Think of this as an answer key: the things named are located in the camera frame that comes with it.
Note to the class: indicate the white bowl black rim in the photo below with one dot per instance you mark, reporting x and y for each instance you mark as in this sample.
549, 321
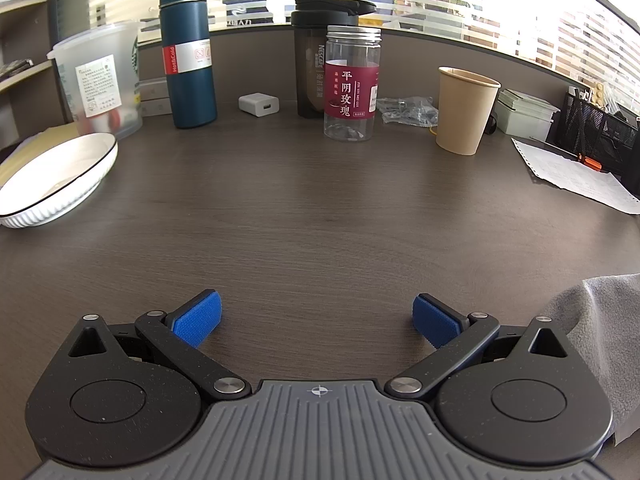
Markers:
55, 180

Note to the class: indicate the clear plastic bag of screws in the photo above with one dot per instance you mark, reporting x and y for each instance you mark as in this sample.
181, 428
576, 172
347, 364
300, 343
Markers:
407, 112

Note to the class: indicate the white perforated paper sheet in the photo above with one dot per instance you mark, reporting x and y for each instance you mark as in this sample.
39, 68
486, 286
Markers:
575, 175

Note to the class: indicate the white flat boxes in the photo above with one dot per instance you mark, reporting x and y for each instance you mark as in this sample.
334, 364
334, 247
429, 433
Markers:
152, 105

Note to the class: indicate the yellow notepad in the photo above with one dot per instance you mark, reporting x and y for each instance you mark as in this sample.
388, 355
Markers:
45, 137

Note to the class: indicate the dark blue thermos bottle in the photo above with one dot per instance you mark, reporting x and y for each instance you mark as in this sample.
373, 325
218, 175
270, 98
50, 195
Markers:
190, 85

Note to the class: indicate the checkered cloth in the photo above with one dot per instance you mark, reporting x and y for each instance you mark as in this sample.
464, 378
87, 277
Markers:
15, 67

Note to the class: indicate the dark grey desk partition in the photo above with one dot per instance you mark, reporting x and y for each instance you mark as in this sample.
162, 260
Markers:
260, 60

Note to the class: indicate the yellow toy brick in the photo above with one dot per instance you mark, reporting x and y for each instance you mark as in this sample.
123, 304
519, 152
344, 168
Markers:
595, 90

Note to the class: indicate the clear plastic jar red label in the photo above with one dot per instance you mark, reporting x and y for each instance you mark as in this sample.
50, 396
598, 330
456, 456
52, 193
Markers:
350, 100

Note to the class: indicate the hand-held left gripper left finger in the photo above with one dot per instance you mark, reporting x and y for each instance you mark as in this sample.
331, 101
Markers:
200, 317

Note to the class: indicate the pale green box stack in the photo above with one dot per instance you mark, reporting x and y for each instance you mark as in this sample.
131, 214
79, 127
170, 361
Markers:
525, 117

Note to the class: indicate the tan paper cup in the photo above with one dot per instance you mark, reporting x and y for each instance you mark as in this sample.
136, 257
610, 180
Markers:
465, 115

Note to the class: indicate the grey towel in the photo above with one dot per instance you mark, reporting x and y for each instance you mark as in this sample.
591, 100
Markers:
610, 335

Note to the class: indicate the wooden shelf unit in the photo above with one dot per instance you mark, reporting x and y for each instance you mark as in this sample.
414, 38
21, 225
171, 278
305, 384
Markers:
35, 71

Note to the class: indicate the translucent plastic cup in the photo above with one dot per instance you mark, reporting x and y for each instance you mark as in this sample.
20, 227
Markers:
95, 90

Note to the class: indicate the white charger adapter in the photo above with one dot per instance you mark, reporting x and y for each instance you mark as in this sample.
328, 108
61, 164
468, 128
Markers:
257, 104

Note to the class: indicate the black mesh desk organizer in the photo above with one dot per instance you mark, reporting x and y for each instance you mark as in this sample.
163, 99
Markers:
595, 130

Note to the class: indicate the black shaker bottle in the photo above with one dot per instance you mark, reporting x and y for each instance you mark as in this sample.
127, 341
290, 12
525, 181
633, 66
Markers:
310, 70

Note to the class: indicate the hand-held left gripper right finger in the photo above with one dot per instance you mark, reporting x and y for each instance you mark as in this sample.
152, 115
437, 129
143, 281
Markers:
435, 320

